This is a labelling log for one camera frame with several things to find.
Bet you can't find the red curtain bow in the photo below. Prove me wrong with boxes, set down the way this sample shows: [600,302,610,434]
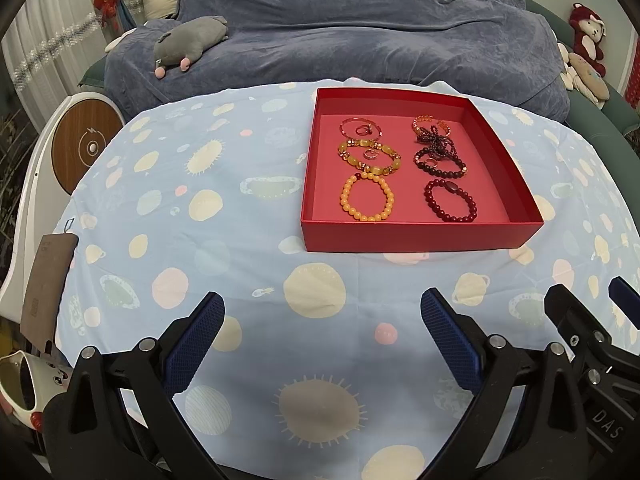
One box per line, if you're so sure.
[94,0,122,27]

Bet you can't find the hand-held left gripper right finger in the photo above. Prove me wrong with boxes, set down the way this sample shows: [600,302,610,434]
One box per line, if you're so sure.
[414,287,602,480]

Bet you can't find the dark red bead bracelet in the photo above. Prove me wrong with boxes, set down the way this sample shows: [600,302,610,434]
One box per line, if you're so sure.
[423,178,477,222]

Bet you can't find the red cardboard box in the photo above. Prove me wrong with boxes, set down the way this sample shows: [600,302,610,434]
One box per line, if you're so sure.
[300,87,545,254]

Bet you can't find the grey plush toy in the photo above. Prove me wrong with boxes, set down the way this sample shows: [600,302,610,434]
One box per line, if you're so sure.
[152,15,230,80]

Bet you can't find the orange bead bracelet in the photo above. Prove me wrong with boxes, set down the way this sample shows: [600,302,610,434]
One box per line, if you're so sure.
[340,172,396,222]

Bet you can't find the garnet small-bead wrap bracelet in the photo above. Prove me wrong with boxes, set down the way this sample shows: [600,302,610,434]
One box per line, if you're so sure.
[417,127,454,149]

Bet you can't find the blue-grey blanket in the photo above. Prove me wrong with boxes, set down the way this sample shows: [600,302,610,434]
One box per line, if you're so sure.
[102,0,571,124]

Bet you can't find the gold chain bracelet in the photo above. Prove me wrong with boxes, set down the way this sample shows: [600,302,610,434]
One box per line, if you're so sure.
[412,114,451,136]

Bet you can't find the brown cardboard tag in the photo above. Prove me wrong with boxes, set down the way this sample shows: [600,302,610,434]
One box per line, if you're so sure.
[19,232,79,357]

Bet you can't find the yellow-green chunky bead bracelet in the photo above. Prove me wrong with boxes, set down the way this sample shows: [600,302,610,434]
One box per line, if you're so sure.
[337,140,402,176]

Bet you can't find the black bead bracelet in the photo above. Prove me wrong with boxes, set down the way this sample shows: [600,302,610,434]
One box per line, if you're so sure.
[413,145,469,176]

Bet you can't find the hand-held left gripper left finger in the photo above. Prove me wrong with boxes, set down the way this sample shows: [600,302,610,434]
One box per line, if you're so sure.
[44,291,227,480]

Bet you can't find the white curtain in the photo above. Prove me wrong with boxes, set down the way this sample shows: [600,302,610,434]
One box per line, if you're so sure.
[4,0,152,127]

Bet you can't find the red plush monkey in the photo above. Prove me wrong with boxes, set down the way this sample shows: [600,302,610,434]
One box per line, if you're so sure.
[569,2,609,79]

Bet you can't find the thin red bangle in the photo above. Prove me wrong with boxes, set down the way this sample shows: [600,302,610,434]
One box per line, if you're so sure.
[340,117,385,139]

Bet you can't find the beige plush toy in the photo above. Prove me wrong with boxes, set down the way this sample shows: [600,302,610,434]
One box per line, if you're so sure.
[557,42,612,110]

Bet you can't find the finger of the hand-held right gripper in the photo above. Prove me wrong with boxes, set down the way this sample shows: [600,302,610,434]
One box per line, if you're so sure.
[544,283,627,377]
[608,275,640,332]

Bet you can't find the blue spotted tablecloth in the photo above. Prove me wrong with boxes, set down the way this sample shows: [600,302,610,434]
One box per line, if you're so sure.
[54,79,640,480]

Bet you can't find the white round wooden-faced device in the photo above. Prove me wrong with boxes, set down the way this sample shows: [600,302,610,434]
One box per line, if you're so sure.
[0,90,126,307]

